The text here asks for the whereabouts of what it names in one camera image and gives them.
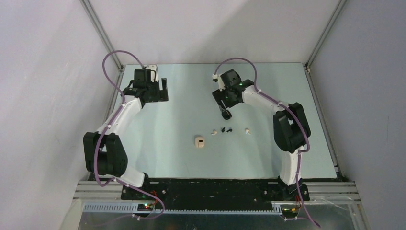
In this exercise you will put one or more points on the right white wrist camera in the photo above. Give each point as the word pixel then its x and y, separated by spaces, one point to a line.
pixel 217 78

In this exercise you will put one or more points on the right controller circuit board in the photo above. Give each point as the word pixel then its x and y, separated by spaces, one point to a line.
pixel 290 213

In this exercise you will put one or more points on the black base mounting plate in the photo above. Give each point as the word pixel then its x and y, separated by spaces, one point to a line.
pixel 223 194

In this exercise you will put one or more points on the black earbud charging case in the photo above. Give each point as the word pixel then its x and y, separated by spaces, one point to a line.
pixel 226 115

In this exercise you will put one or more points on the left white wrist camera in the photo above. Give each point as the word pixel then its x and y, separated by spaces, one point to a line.
pixel 153 72

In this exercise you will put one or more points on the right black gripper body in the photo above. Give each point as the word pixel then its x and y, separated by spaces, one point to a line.
pixel 225 96

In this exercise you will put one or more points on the aluminium frame rail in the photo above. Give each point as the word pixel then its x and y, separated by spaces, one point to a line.
pixel 320 192

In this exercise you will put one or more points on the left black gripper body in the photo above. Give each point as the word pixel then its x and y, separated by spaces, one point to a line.
pixel 153 88

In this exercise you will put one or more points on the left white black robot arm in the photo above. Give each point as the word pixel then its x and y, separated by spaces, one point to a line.
pixel 103 150

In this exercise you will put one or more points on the left controller circuit board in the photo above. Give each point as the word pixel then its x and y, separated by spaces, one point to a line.
pixel 145 207

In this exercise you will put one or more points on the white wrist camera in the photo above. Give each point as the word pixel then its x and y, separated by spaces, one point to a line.
pixel 153 72
pixel 217 78

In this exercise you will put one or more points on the grey slotted cable duct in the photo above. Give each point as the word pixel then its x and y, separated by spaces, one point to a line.
pixel 131 208

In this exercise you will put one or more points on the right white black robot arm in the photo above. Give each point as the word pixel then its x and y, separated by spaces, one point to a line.
pixel 290 127

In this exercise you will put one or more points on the beige earbud charging case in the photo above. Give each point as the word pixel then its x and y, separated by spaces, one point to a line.
pixel 199 141

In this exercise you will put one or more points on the controller circuit board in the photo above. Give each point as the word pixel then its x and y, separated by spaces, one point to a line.
pixel 290 213
pixel 145 207

